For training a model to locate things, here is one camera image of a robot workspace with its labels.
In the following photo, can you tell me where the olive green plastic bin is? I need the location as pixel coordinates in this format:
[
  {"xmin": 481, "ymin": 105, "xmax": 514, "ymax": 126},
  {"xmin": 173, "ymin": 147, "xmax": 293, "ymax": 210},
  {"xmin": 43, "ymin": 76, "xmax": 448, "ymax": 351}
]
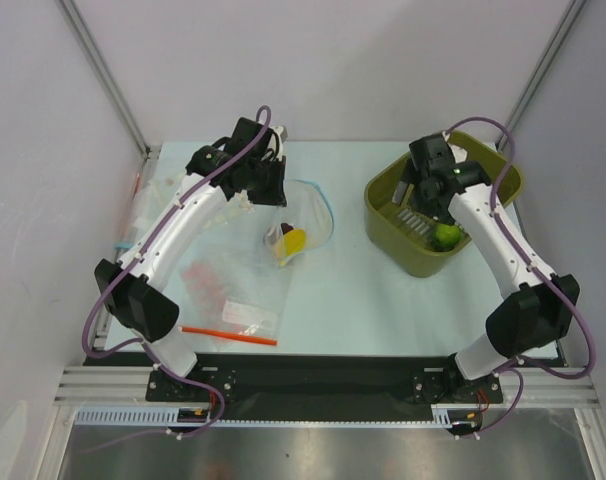
[{"xmin": 364, "ymin": 130, "xmax": 523, "ymax": 278}]

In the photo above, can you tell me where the red apple toy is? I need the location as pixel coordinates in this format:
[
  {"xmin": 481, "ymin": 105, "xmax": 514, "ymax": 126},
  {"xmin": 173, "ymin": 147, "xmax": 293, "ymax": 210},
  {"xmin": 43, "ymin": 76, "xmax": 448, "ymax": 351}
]
[{"xmin": 280, "ymin": 223, "xmax": 294, "ymax": 235}]

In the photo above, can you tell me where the green lime toy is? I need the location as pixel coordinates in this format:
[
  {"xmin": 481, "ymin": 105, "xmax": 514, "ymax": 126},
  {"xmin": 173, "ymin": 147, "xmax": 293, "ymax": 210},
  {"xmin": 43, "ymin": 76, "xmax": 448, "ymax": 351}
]
[{"xmin": 431, "ymin": 223, "xmax": 462, "ymax": 251}]

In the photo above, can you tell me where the clear bag blue zipper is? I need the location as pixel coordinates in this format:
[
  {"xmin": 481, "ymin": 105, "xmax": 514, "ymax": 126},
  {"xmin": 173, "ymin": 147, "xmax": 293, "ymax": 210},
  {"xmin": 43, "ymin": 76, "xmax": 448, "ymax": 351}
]
[{"xmin": 117, "ymin": 174, "xmax": 334, "ymax": 279}]

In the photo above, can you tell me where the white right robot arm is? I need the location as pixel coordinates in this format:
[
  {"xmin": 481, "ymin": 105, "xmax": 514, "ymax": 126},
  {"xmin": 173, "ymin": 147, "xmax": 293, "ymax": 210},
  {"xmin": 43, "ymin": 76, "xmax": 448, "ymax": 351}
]
[{"xmin": 393, "ymin": 133, "xmax": 580, "ymax": 401}]

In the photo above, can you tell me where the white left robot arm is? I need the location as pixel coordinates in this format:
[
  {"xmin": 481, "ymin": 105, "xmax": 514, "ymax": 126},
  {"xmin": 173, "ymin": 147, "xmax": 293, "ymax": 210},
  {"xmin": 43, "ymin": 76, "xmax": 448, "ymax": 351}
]
[{"xmin": 94, "ymin": 117, "xmax": 287, "ymax": 400}]

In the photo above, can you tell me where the clear bag with round dots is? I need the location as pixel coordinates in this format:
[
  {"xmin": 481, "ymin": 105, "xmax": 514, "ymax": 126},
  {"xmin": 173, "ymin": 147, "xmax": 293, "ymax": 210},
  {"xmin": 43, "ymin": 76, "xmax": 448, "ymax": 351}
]
[{"xmin": 127, "ymin": 152, "xmax": 257, "ymax": 241}]

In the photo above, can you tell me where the clear bag red zipper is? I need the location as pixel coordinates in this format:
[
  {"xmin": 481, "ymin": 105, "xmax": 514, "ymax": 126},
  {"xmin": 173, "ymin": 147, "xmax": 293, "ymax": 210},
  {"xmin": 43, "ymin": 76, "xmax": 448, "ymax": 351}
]
[{"xmin": 177, "ymin": 249, "xmax": 294, "ymax": 348}]

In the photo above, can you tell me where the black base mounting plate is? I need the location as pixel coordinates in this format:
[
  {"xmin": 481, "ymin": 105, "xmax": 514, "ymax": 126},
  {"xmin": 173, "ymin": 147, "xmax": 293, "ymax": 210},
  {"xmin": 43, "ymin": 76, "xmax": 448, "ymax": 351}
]
[{"xmin": 82, "ymin": 352, "xmax": 567, "ymax": 421}]

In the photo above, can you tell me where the aluminium frame rail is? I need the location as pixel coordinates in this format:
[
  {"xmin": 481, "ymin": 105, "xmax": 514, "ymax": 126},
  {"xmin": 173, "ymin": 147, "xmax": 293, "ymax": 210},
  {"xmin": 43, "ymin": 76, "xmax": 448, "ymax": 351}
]
[{"xmin": 53, "ymin": 366, "xmax": 600, "ymax": 409}]

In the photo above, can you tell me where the white slotted cable duct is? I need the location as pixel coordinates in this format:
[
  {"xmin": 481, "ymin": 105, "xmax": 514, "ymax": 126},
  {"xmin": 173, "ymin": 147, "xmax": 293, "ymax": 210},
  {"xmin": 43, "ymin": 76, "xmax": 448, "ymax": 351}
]
[{"xmin": 75, "ymin": 402, "xmax": 512, "ymax": 431}]

